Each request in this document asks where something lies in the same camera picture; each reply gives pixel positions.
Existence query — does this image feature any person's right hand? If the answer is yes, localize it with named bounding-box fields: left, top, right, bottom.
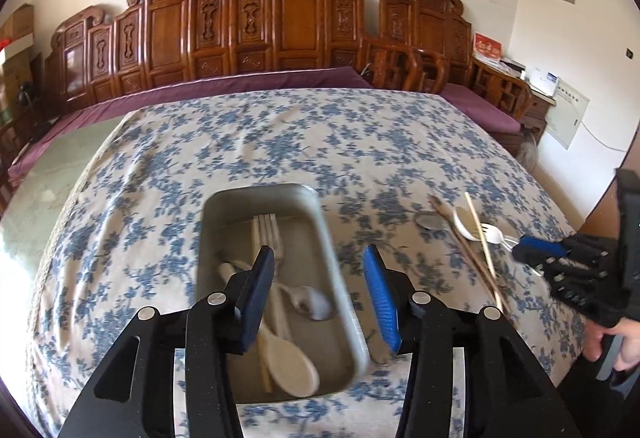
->
left=582, top=317, right=640, bottom=372

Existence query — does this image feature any white wall distribution panel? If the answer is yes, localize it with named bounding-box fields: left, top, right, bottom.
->
left=543, top=78, right=591, bottom=150

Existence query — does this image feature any wooden fork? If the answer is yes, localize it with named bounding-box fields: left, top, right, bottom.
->
left=251, top=214, right=296, bottom=344

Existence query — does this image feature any metal spoon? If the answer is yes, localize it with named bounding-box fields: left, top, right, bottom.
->
left=217, top=262, right=335, bottom=321
left=416, top=212, right=451, bottom=231

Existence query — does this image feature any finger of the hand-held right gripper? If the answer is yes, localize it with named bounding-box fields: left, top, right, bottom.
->
left=517, top=237, right=576, bottom=259
left=511, top=249, right=562, bottom=271

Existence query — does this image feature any long purple sofa cushion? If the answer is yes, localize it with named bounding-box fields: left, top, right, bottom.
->
left=7, top=66, right=373, bottom=183

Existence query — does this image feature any cream wooden spoon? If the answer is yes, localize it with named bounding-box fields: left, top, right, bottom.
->
left=256, top=313, right=321, bottom=399

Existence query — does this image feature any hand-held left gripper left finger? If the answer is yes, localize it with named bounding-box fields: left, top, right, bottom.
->
left=59, top=245, right=277, bottom=438

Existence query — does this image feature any wooden side table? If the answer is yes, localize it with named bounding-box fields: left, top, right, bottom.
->
left=472, top=58, right=556, bottom=139

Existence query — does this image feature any white wall cable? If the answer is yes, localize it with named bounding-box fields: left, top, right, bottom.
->
left=580, top=120, right=626, bottom=151

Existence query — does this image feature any grey fluffy duster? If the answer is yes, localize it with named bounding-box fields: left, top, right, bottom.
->
left=517, top=130, right=541, bottom=169

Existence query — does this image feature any white telephone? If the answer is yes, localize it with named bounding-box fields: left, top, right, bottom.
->
left=530, top=68, right=558, bottom=96

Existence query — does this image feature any white plastic fork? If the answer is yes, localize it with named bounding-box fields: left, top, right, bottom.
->
left=484, top=224, right=523, bottom=251

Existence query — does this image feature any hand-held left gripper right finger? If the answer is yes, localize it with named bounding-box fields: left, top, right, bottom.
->
left=362, top=245, right=583, bottom=438

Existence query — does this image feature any small cardboard box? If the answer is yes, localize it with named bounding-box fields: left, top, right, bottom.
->
left=0, top=4, right=35, bottom=46

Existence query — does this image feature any square purple armchair cushion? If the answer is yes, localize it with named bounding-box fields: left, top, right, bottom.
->
left=440, top=82, right=521, bottom=133

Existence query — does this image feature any black desk lamp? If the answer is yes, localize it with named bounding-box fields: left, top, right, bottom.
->
left=16, top=82, right=37, bottom=111

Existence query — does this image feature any white plastic spoon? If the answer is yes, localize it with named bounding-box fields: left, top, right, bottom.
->
left=452, top=207, right=483, bottom=239

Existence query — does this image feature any carved wooden sofa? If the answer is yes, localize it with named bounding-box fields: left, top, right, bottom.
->
left=42, top=0, right=421, bottom=119

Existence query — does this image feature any rectangular metal tin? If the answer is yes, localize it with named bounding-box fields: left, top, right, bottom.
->
left=194, top=183, right=370, bottom=405

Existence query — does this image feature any carved wooden armchair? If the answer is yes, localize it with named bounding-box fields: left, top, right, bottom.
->
left=377, top=0, right=533, bottom=153

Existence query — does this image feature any blue floral tablecloth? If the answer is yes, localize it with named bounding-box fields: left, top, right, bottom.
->
left=30, top=88, right=586, bottom=438

